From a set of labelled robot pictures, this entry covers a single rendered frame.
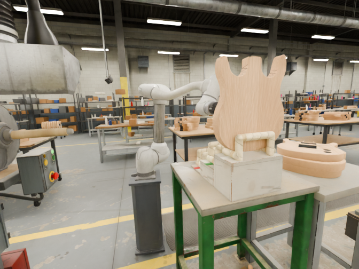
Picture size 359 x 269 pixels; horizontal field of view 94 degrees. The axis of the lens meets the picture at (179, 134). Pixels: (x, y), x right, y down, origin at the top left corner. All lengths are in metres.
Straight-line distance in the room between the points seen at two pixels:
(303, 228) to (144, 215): 1.17
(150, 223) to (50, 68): 1.43
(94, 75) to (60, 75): 11.47
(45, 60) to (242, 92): 0.69
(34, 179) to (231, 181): 0.95
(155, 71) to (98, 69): 3.50
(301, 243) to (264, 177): 0.47
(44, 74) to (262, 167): 0.86
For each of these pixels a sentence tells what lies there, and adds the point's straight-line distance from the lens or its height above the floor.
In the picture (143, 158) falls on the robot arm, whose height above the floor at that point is 0.89.
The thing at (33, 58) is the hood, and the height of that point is 1.49.
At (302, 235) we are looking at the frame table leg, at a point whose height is 0.66.
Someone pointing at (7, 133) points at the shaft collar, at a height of 1.26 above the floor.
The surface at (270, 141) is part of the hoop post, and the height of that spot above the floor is 1.17.
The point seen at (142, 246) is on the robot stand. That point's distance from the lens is 1.89.
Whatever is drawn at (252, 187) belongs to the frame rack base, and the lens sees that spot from 0.83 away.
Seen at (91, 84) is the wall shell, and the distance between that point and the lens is 12.09.
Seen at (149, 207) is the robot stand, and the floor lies 0.46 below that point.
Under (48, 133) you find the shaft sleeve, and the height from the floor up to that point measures 1.25.
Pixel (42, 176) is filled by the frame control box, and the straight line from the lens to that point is 1.12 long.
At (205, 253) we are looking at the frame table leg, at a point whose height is 0.72.
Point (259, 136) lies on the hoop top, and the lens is 0.79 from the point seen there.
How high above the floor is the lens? 1.34
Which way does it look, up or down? 10 degrees down
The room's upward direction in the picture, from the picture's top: 2 degrees counter-clockwise
